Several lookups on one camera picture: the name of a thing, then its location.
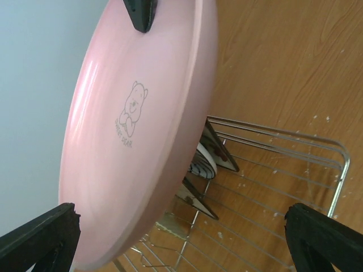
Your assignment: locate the square floral plate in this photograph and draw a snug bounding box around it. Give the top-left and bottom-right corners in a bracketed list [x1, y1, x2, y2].
[200, 120, 240, 172]

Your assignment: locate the pink round plate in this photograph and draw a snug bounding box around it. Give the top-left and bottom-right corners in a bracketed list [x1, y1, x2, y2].
[58, 1, 218, 271]

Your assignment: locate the square dark rimmed plate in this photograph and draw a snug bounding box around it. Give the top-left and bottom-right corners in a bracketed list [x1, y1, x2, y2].
[176, 176, 219, 220]

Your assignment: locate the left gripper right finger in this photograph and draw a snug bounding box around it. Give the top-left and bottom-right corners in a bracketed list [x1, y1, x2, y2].
[285, 203, 362, 271]

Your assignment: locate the round striped white plate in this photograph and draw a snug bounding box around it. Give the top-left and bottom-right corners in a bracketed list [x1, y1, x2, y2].
[188, 142, 217, 180]

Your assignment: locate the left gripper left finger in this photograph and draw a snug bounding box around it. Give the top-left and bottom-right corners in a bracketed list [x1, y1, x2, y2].
[1, 203, 81, 271]

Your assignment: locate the wire metal dish rack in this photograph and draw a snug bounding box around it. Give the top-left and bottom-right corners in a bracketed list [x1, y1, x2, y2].
[112, 116, 351, 271]

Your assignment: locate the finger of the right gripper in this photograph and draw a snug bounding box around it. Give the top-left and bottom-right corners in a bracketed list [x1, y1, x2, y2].
[123, 0, 158, 33]

